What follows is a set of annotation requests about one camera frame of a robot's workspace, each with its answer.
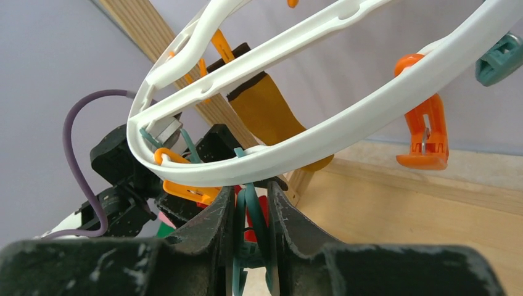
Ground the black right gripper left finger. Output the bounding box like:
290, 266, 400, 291
1, 187, 235, 295

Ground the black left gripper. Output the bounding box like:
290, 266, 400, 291
75, 123, 246, 239

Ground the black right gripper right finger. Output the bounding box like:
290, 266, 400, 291
268, 182, 505, 295

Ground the white round clip hanger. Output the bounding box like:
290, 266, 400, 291
126, 0, 523, 188

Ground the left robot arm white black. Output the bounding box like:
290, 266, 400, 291
42, 124, 240, 237

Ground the pink folded towel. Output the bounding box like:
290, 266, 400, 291
158, 212, 176, 229

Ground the green folded towel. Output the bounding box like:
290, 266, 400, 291
156, 222, 176, 238

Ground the teal plastic clothes clip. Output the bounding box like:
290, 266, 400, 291
232, 147, 275, 296

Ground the orange plastic clothes clip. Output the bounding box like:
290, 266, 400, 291
154, 147, 222, 206

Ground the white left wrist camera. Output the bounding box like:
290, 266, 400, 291
141, 117, 183, 149

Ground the wooden hanger stand frame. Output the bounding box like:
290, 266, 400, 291
97, 0, 523, 296

